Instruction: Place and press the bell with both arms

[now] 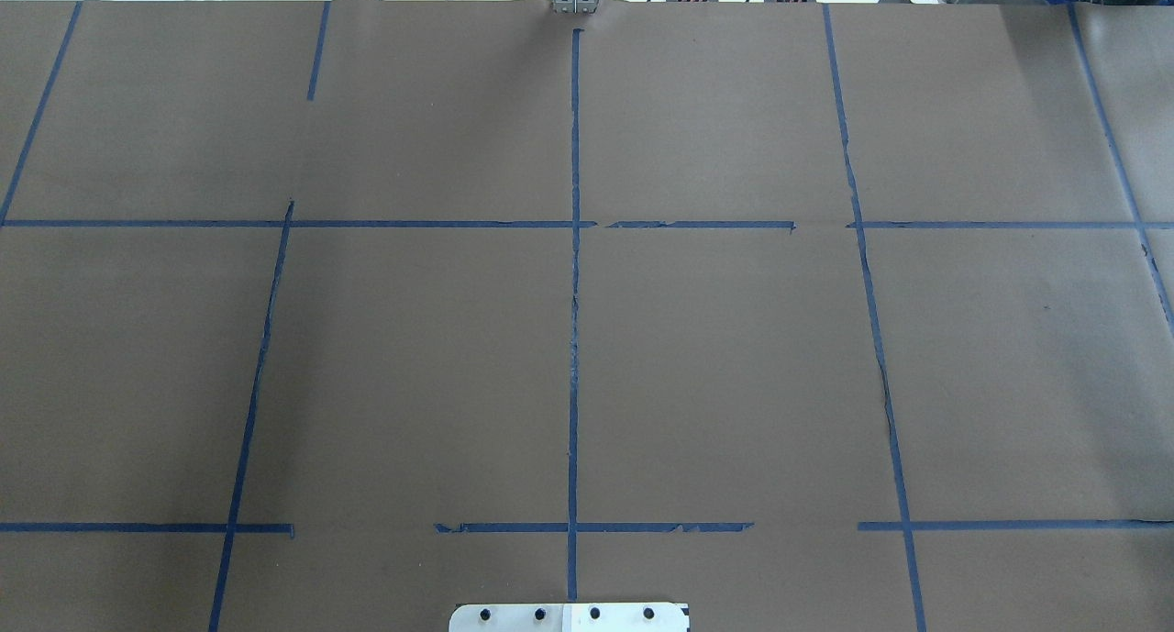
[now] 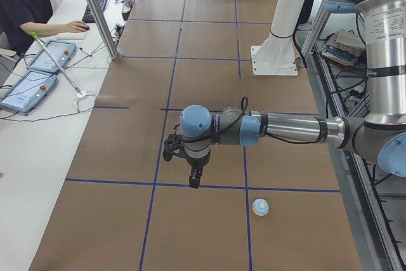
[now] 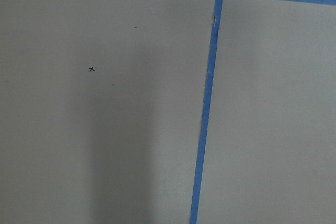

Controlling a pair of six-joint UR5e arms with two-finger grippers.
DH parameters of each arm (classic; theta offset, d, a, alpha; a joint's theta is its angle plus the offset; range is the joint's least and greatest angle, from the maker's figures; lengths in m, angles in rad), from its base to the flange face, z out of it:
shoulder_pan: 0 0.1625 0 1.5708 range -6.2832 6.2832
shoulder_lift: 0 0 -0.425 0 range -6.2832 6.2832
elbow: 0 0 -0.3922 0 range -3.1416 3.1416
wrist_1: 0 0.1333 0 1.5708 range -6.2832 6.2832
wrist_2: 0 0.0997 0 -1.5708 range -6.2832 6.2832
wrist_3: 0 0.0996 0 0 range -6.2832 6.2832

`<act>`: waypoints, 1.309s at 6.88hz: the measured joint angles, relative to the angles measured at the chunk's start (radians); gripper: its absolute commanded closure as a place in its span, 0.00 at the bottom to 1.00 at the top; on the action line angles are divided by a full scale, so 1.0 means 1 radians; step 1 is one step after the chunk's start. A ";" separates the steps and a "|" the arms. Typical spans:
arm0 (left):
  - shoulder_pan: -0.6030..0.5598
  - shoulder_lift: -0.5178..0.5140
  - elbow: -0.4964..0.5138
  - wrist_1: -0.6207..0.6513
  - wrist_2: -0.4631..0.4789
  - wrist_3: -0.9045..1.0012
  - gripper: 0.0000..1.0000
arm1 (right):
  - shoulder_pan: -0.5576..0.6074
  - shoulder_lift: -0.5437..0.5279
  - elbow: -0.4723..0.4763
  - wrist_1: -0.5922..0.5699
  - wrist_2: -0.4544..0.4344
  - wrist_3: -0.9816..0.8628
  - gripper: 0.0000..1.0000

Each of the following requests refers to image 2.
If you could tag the aluminium side rail frame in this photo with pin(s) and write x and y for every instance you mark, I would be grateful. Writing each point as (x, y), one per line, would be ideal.
(374, 200)

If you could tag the lower teach pendant tablet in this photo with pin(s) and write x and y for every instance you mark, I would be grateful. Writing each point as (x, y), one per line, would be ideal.
(28, 91)

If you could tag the silver grabber stick green tip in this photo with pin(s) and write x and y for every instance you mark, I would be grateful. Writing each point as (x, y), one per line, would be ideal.
(80, 93)

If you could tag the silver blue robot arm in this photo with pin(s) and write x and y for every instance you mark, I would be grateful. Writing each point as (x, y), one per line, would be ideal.
(379, 137)

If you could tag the person in black shirt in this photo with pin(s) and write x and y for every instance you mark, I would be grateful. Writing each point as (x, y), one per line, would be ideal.
(19, 17)

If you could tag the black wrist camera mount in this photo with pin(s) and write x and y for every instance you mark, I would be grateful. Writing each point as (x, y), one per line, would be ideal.
(173, 146)

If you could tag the blue white call bell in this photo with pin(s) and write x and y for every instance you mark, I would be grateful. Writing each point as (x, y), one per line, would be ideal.
(260, 207)

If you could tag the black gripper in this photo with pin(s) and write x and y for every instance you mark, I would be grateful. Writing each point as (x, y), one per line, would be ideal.
(196, 165)

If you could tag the aluminium frame post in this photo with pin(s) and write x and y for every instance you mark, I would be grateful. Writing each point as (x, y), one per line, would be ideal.
(103, 28)

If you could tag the black marker pen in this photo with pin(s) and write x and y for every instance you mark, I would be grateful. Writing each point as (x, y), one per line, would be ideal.
(86, 52)

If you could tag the stack of books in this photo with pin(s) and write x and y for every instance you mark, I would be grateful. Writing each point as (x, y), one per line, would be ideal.
(343, 47)

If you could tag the small metal cup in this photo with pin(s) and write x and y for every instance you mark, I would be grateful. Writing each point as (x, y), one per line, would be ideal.
(127, 3)

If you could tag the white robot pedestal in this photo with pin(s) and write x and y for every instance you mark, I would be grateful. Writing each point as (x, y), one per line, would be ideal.
(276, 55)

